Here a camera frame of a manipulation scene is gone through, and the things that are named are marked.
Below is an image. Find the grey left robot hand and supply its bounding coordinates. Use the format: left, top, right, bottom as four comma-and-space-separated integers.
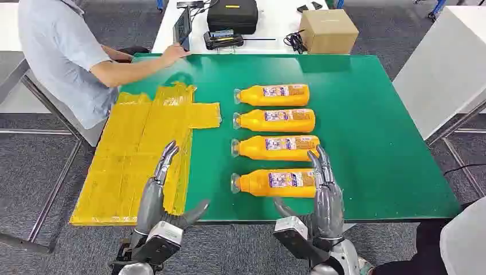
132, 140, 210, 238

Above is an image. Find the person's hand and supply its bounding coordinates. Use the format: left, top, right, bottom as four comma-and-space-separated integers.
161, 42, 193, 67

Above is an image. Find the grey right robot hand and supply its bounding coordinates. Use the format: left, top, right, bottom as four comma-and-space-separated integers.
273, 144, 346, 243

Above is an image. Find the orange drink bottle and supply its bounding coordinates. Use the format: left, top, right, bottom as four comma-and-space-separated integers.
230, 168, 318, 199
230, 135, 321, 163
232, 108, 316, 133
233, 84, 311, 107

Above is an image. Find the black tablet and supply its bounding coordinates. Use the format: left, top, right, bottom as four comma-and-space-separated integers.
173, 6, 193, 52

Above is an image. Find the black device with yellow stripe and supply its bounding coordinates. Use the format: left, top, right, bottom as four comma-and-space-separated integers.
203, 29, 245, 50

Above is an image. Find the yellow sheet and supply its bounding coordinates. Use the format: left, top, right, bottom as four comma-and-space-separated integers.
69, 81, 222, 227

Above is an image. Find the black carry case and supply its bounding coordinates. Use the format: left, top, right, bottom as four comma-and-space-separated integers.
206, 0, 259, 36

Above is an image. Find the green table mat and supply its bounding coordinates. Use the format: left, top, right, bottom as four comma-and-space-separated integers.
120, 53, 462, 223

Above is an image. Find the white table with devices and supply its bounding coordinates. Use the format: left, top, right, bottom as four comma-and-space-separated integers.
151, 0, 329, 54

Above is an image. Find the person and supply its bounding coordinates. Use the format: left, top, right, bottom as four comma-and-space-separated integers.
18, 0, 193, 130
356, 197, 486, 275

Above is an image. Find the cardboard box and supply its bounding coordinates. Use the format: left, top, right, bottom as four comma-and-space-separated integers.
299, 9, 359, 54

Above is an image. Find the white table with metal legs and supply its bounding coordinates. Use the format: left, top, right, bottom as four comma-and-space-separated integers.
391, 5, 486, 198
0, 2, 107, 254

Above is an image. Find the blue chair base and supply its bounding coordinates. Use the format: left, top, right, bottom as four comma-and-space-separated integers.
427, 0, 448, 21

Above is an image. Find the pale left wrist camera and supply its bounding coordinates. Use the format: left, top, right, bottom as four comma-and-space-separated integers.
131, 221, 184, 266

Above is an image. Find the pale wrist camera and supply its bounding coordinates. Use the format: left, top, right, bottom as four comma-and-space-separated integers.
273, 216, 331, 266
131, 221, 184, 266

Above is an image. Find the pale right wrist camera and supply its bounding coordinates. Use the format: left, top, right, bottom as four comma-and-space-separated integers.
273, 216, 331, 266

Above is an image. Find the black cable bundle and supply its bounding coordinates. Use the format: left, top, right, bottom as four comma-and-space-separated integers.
283, 29, 308, 54

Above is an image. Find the black floor cable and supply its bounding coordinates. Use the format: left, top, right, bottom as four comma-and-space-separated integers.
443, 164, 486, 176

